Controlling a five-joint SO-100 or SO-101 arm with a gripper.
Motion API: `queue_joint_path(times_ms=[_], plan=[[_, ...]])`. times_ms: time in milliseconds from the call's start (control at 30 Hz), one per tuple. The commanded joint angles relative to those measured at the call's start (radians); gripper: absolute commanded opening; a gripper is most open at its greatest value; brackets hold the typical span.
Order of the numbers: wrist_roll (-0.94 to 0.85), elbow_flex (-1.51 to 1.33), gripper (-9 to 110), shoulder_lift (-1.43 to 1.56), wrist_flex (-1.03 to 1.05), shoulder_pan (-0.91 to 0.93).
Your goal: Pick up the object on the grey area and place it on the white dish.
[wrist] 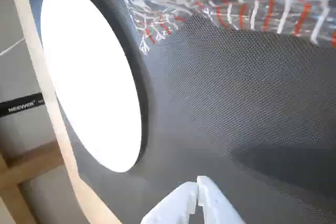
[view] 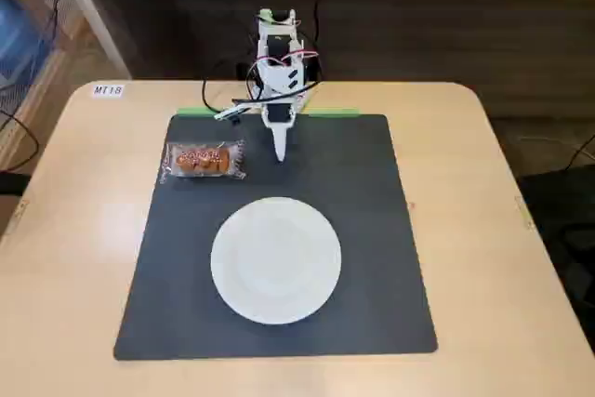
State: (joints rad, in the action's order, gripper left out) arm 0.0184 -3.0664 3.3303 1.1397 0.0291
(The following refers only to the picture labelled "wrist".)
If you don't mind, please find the wooden table frame beam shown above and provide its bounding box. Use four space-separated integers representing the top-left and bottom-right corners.
0 140 66 224

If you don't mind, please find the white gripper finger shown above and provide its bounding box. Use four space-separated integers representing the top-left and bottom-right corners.
196 175 247 224
140 180 198 224

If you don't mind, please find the grey textured mat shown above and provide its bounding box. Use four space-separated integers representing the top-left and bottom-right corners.
22 0 336 224

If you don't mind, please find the white round dish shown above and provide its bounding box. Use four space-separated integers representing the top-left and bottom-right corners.
39 0 144 174

